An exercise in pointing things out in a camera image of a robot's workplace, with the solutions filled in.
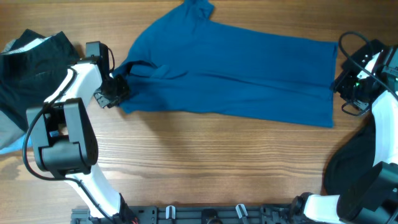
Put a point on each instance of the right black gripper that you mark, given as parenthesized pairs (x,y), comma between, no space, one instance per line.
(344,88)

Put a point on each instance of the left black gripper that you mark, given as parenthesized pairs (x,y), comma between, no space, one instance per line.
(115,90)

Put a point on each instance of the blue polo shirt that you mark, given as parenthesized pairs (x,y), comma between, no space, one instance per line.
(185,61)

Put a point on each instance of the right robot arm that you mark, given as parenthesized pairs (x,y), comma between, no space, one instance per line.
(361,178)

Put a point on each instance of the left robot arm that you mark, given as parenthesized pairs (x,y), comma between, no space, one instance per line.
(63,140)

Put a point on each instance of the black garment pile right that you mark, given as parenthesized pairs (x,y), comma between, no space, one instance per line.
(356,157)

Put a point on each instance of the folded black garment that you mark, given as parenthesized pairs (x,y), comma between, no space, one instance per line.
(29,77)

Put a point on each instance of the folded blue jeans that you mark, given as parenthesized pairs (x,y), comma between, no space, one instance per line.
(15,146)

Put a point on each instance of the folded grey garment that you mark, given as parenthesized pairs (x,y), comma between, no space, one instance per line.
(10,132)

